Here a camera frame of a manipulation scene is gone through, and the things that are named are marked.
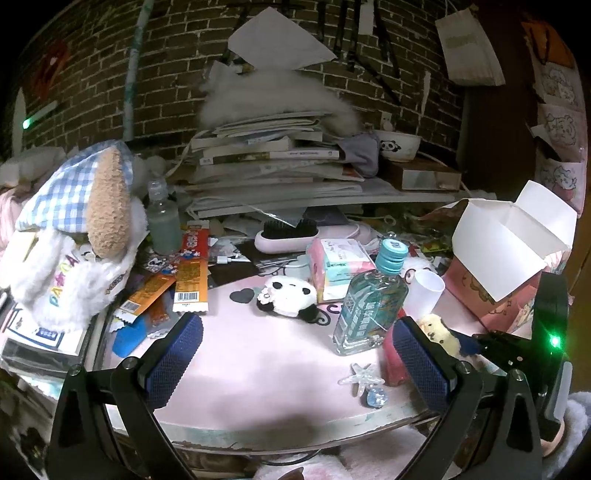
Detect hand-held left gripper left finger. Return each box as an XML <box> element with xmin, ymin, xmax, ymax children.
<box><xmin>46</xmin><ymin>313</ymin><xmax>206</xmax><ymax>480</ymax></box>

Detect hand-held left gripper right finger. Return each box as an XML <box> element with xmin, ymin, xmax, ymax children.
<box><xmin>392</xmin><ymin>316</ymin><xmax>543</xmax><ymax>480</ymax></box>

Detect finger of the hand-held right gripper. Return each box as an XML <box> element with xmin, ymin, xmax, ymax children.
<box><xmin>462</xmin><ymin>330</ymin><xmax>536</xmax><ymax>370</ymax></box>

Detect red small packet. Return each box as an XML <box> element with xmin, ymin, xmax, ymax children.
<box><xmin>381</xmin><ymin>335</ymin><xmax>411</xmax><ymax>387</ymax></box>

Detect yellow chick plush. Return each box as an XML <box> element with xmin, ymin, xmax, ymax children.
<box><xmin>418</xmin><ymin>314</ymin><xmax>462</xmax><ymax>358</ymax></box>

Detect clear star hair clip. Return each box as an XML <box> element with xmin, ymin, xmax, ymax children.
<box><xmin>337</xmin><ymin>362</ymin><xmax>386</xmax><ymax>388</ymax></box>

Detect clear bottle teal cap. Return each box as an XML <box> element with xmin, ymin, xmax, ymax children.
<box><xmin>332</xmin><ymin>236</ymin><xmax>411</xmax><ymax>357</ymax></box>

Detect pink box white flaps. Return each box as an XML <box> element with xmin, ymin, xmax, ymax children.
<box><xmin>445</xmin><ymin>180</ymin><xmax>578</xmax><ymax>333</ymax></box>

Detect dark orange snack packet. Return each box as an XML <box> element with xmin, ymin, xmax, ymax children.
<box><xmin>148</xmin><ymin>300</ymin><xmax>174</xmax><ymax>329</ymax></box>

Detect white plastic cup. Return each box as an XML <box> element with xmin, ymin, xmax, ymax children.
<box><xmin>401</xmin><ymin>270</ymin><xmax>446</xmax><ymax>321</ymax></box>

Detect orange barcode snack packet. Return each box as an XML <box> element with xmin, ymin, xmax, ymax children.
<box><xmin>172</xmin><ymin>258</ymin><xmax>211</xmax><ymax>315</ymax></box>

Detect pink desk mat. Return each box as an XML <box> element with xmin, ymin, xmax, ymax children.
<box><xmin>104</xmin><ymin>272</ymin><xmax>509</xmax><ymax>439</ymax></box>

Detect red white plush charm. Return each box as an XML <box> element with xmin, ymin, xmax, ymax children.
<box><xmin>403</xmin><ymin>255</ymin><xmax>437</xmax><ymax>282</ymax></box>

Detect red snack packet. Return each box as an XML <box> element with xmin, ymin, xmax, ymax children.
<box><xmin>178</xmin><ymin>220</ymin><xmax>211</xmax><ymax>259</ymax></box>

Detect pink tissue pack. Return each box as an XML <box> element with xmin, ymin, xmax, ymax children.
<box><xmin>307</xmin><ymin>237</ymin><xmax>377</xmax><ymax>303</ymax></box>

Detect dark storage case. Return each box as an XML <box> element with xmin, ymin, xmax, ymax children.
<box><xmin>0</xmin><ymin>305</ymin><xmax>93</xmax><ymax>370</ymax></box>

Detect panda plush toy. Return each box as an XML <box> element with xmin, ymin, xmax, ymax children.
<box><xmin>255</xmin><ymin>276</ymin><xmax>320</xmax><ymax>322</ymax></box>

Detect plush dog plaid hat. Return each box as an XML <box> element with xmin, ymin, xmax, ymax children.
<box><xmin>0</xmin><ymin>141</ymin><xmax>151</xmax><ymax>333</ymax></box>

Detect frosted plastic bottle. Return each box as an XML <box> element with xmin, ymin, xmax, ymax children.
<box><xmin>147</xmin><ymin>180</ymin><xmax>183</xmax><ymax>256</ymax></box>

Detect pink hair brush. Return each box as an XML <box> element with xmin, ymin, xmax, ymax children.
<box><xmin>254</xmin><ymin>218</ymin><xmax>363</xmax><ymax>254</ymax></box>

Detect brown wooden box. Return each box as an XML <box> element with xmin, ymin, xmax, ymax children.
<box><xmin>385</xmin><ymin>157</ymin><xmax>465</xmax><ymax>192</ymax></box>

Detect white flat board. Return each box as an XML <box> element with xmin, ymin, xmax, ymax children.
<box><xmin>194</xmin><ymin>189</ymin><xmax>458</xmax><ymax>220</ymax></box>

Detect purple cloth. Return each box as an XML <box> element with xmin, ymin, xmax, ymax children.
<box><xmin>337</xmin><ymin>131</ymin><xmax>382</xmax><ymax>178</ymax></box>

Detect white panda bowl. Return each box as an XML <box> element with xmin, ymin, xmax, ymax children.
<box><xmin>373</xmin><ymin>129</ymin><xmax>422</xmax><ymax>163</ymax></box>

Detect stack of books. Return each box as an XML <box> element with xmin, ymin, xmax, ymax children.
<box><xmin>185</xmin><ymin>111</ymin><xmax>370</xmax><ymax>217</ymax></box>

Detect orange paper bag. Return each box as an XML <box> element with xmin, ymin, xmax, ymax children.
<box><xmin>522</xmin><ymin>18</ymin><xmax>573</xmax><ymax>65</ymax></box>

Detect white paper bag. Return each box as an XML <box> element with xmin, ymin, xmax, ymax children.
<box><xmin>435</xmin><ymin>7</ymin><xmax>506</xmax><ymax>88</ymax></box>

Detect pale blue pole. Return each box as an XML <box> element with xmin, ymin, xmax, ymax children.
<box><xmin>122</xmin><ymin>0</ymin><xmax>155</xmax><ymax>139</ymax></box>

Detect grey fluffy fur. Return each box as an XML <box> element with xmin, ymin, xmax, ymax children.
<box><xmin>198</xmin><ymin>69</ymin><xmax>363</xmax><ymax>137</ymax></box>

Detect white paper sheet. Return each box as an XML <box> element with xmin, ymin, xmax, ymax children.
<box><xmin>228</xmin><ymin>7</ymin><xmax>339</xmax><ymax>70</ymax></box>

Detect white charging cable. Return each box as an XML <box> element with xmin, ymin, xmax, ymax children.
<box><xmin>210</xmin><ymin>251</ymin><xmax>252</xmax><ymax>265</ymax></box>

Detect cartoon wall organiser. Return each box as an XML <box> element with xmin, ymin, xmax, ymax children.
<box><xmin>531</xmin><ymin>60</ymin><xmax>587</xmax><ymax>217</ymax></box>

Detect red wall decoration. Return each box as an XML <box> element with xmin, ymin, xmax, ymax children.
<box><xmin>30</xmin><ymin>39</ymin><xmax>70</xmax><ymax>100</ymax></box>

